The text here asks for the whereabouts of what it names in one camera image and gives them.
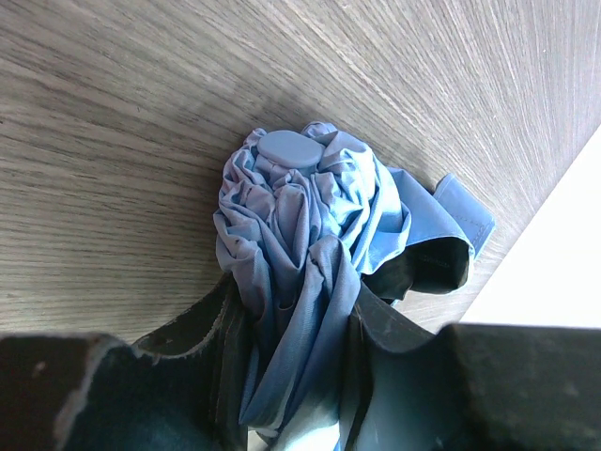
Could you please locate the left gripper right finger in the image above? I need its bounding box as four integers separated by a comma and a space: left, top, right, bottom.
340, 288, 600, 450

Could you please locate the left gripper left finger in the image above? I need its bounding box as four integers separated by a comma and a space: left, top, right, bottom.
1, 276, 249, 450

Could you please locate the light blue folding umbrella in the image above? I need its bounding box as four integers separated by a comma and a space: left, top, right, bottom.
213, 122, 496, 450

